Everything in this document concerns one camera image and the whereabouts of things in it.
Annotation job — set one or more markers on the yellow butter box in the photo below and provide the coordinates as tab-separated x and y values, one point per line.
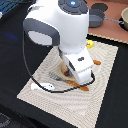
89	44

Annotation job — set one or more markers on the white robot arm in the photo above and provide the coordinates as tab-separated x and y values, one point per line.
62	23

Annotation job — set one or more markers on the round wooden plate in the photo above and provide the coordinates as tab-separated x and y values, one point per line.
62	68

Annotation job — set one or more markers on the beige woven placemat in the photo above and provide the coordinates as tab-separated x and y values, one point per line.
78	108

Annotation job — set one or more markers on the brown stove board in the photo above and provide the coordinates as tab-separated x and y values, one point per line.
111	30

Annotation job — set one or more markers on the beige bowl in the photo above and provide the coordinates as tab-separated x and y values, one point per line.
124	16

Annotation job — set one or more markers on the fork with wooden handle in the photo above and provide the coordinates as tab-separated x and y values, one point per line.
68	85

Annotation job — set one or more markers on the knife with wooden handle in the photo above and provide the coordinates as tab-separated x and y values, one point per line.
96	62

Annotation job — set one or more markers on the grey saucepan with handle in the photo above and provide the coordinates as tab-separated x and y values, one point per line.
96	18

